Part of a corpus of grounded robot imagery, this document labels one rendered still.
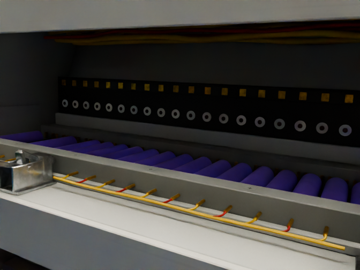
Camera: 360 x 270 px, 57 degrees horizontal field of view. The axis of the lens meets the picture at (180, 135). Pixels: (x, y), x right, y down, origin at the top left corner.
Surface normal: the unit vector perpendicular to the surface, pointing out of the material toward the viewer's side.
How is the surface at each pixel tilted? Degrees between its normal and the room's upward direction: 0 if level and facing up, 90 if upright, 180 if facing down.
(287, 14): 111
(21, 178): 90
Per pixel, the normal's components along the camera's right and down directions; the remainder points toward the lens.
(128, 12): -0.47, 0.13
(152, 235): 0.04, -0.98
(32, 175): 0.88, 0.11
